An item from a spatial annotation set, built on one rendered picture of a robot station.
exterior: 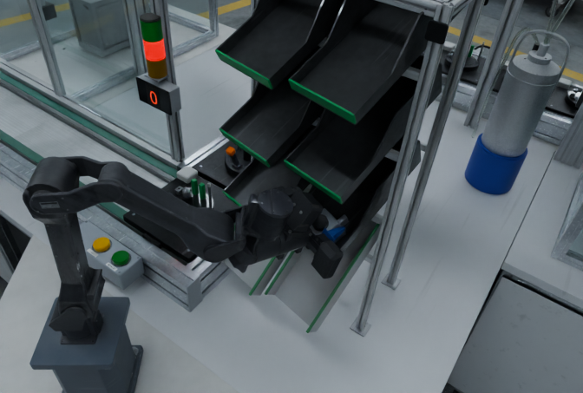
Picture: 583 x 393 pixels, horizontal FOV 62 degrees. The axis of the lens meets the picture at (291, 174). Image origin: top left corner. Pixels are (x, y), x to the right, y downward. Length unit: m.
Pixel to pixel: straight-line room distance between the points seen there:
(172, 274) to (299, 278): 0.31
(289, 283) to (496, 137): 0.82
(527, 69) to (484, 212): 0.45
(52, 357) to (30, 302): 0.38
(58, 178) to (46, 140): 1.04
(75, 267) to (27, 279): 0.58
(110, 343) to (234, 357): 0.31
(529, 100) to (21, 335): 1.44
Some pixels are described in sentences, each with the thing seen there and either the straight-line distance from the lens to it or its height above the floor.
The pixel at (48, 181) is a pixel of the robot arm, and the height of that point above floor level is 1.45.
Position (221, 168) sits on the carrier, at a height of 0.97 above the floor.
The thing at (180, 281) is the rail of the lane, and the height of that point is 0.96.
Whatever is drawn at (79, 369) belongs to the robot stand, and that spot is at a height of 1.05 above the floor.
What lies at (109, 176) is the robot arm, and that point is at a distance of 0.71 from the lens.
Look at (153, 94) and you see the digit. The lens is 1.34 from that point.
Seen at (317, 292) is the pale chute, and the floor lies 1.04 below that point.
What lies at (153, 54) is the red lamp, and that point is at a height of 1.33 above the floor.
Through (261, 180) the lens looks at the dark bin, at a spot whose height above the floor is 1.22.
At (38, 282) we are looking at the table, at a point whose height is 0.86.
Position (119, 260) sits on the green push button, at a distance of 1.24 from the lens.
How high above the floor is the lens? 1.90
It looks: 40 degrees down
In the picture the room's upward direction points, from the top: 4 degrees clockwise
